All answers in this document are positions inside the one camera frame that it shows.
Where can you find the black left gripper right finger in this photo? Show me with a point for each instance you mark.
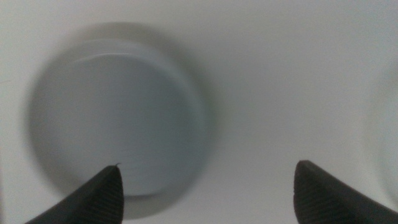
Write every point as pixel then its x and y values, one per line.
pixel 323 202

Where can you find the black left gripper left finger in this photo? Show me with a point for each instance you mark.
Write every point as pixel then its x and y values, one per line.
pixel 96 202

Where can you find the pale blue shallow bowl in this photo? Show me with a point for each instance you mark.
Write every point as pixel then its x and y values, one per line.
pixel 118 109

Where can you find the white shallow bowl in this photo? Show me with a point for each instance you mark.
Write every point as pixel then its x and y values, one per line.
pixel 388 130

